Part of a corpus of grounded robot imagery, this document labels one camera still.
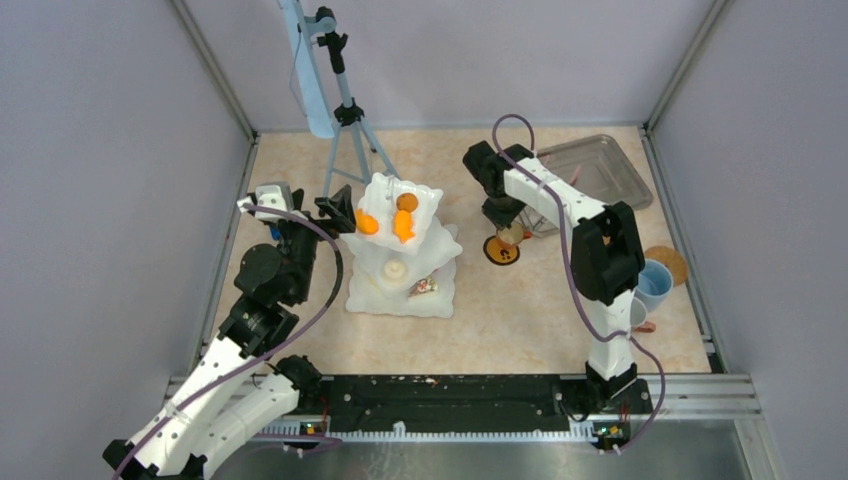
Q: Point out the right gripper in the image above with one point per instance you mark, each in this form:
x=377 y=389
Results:
x=501 y=219

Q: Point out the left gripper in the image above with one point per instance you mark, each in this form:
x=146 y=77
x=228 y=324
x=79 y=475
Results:
x=341 y=210

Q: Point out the orange brown cup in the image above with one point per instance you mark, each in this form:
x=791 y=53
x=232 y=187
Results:
x=510 y=237

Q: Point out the black orange face coaster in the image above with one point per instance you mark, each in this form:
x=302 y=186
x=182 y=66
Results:
x=499 y=253

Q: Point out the pink handled tongs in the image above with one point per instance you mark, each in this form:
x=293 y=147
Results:
x=575 y=175

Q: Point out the orange cookie pieces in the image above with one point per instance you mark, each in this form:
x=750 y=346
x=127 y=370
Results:
x=403 y=226

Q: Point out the round orange cookie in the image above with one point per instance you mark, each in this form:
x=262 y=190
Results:
x=407 y=202

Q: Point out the white tiered pillow stand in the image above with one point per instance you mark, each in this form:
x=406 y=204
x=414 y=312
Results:
x=404 y=257

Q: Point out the white round bun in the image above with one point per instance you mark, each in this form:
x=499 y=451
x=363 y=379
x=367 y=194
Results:
x=395 y=272

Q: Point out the small white decorated cake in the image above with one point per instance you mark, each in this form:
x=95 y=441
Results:
x=423 y=286

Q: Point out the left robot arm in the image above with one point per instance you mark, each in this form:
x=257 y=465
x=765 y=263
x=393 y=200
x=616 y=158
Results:
x=196 y=430

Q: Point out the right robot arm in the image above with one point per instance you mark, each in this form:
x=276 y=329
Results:
x=602 y=250

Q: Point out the steel serving tray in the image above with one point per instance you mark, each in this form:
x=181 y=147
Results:
x=607 y=173

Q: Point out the light blue mug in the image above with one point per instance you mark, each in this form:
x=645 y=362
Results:
x=655 y=283

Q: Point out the woven rattan coaster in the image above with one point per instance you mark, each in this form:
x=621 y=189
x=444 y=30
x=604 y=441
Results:
x=673 y=260

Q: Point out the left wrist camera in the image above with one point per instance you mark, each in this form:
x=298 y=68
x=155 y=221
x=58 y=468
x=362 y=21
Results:
x=275 y=195

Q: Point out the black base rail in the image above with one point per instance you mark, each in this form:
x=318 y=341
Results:
x=467 y=404

